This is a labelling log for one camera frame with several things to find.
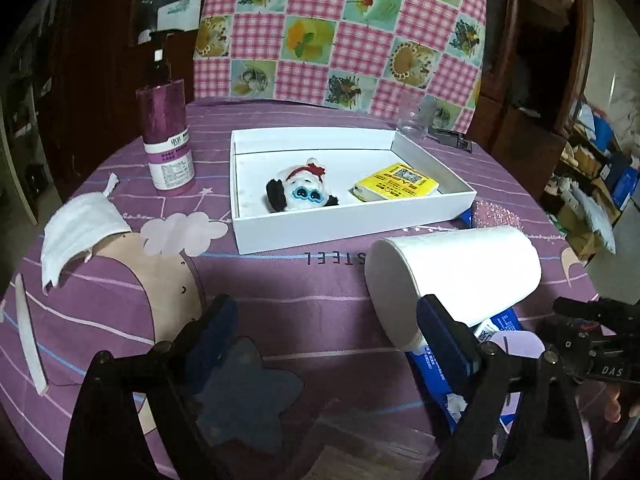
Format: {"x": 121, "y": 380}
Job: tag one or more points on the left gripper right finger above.
{"x": 454, "y": 346}

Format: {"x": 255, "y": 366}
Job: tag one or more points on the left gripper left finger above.
{"x": 202, "y": 345}

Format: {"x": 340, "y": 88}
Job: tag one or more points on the blue foil pouch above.
{"x": 444, "y": 406}
{"x": 465, "y": 220}

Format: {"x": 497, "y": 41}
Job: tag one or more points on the pink sparkly cloth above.
{"x": 487, "y": 215}

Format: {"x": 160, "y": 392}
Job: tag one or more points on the clear plastic zip bag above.
{"x": 346, "y": 443}

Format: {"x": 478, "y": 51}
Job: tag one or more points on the yellow tissue packet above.
{"x": 393, "y": 183}

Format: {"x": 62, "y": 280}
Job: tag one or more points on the panda plush toy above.
{"x": 300, "y": 187}

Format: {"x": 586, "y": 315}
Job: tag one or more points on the person right hand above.
{"x": 612, "y": 408}

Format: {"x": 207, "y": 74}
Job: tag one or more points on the purple striped tablecloth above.
{"x": 307, "y": 309}

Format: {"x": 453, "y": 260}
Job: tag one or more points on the white flat strip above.
{"x": 28, "y": 339}

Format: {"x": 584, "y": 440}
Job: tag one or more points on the white face mask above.
{"x": 76, "y": 228}

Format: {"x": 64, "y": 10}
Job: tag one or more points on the white shallow cardboard box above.
{"x": 348, "y": 155}

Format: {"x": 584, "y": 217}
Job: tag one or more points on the black plastic clip tool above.
{"x": 451, "y": 138}

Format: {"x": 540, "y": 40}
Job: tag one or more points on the clear drinking glass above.
{"x": 416, "y": 113}

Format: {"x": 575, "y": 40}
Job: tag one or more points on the purple pump lotion bottle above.
{"x": 161, "y": 104}

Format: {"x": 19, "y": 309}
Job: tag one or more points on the dark wooden cabinet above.
{"x": 535, "y": 65}

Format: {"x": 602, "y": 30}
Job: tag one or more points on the pink checkered patchwork cover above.
{"x": 363, "y": 56}

